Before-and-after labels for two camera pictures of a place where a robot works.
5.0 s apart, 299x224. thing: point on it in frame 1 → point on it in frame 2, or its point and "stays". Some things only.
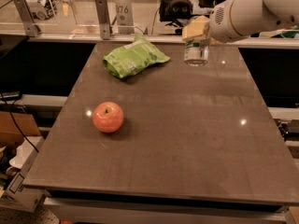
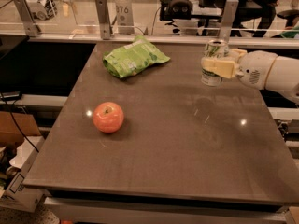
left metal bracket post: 29,24 stays
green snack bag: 128,59 stays
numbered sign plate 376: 123,9 stays
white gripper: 221,24 → 256,68
